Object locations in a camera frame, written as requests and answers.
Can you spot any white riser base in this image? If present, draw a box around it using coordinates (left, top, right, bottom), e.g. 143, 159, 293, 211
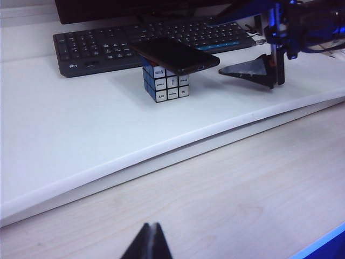
0, 101, 345, 227

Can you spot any white cable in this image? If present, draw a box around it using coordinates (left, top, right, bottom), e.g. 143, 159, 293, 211
244, 24, 264, 37

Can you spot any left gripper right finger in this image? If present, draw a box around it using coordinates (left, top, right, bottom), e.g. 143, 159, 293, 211
151, 222, 173, 259

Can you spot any black computer keyboard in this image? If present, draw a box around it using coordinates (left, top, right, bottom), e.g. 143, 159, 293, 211
52, 20, 257, 79

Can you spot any Rubik's cube with printed stickers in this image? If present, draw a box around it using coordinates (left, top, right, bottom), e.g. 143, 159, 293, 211
142, 56, 190, 104

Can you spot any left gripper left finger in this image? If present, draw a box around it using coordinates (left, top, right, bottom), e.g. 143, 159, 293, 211
120, 222, 152, 259

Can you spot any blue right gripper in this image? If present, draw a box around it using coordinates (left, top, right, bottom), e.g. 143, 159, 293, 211
206, 0, 345, 92

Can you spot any white desk riser board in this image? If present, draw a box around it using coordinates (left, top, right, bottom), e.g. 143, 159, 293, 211
0, 21, 345, 208

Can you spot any black AOC monitor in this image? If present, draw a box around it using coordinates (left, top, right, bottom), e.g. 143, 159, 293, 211
54, 0, 238, 25

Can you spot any black smartphone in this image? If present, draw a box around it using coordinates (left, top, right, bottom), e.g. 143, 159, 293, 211
129, 37, 221, 76

